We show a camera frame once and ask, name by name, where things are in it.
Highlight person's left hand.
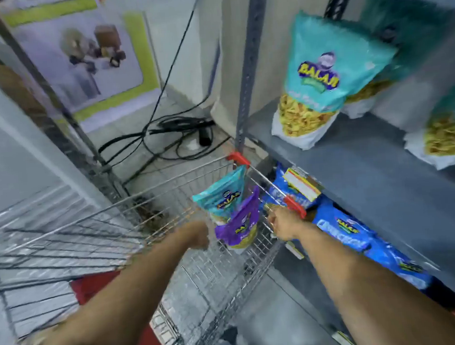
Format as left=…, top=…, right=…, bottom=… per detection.
left=177, top=219, right=212, bottom=254

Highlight person's right hand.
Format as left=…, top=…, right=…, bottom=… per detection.
left=267, top=204, right=310, bottom=243

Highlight metal wire shopping cart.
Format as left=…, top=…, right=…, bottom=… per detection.
left=0, top=146, right=319, bottom=345

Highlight person's right forearm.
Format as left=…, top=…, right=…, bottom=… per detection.
left=294, top=209, right=455, bottom=345

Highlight person's left forearm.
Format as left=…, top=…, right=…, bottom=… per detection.
left=4, top=225, right=198, bottom=345

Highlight blue snack packet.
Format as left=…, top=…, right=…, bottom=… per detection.
left=258, top=161, right=322, bottom=216
left=312, top=196, right=380, bottom=257
left=363, top=232, right=436, bottom=295

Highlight purple snack packet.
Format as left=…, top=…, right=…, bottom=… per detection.
left=212, top=185, right=266, bottom=255

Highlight small white shelf label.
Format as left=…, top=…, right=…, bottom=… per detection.
left=331, top=329, right=356, bottom=345
left=284, top=239, right=306, bottom=261

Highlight white red shelf price label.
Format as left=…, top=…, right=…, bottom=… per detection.
left=282, top=165, right=325, bottom=204

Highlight small teal snack packet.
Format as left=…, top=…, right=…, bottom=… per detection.
left=190, top=165, right=252, bottom=227

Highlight grey metal shelf rack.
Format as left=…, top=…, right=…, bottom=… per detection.
left=202, top=0, right=455, bottom=345

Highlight black power adapter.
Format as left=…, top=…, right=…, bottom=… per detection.
left=198, top=126, right=214, bottom=148

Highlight red plastic panel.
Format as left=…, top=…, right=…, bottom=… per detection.
left=69, top=266, right=166, bottom=345

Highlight large teal chips packet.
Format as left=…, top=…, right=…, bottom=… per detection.
left=399, top=80, right=455, bottom=174
left=333, top=0, right=455, bottom=121
left=262, top=4, right=405, bottom=153

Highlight black floor cables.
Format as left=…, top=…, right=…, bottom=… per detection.
left=86, top=0, right=235, bottom=186

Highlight grey metal upright post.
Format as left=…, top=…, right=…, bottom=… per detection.
left=0, top=0, right=130, bottom=214

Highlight green bordered wall poster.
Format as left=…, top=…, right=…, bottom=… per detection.
left=0, top=0, right=165, bottom=130

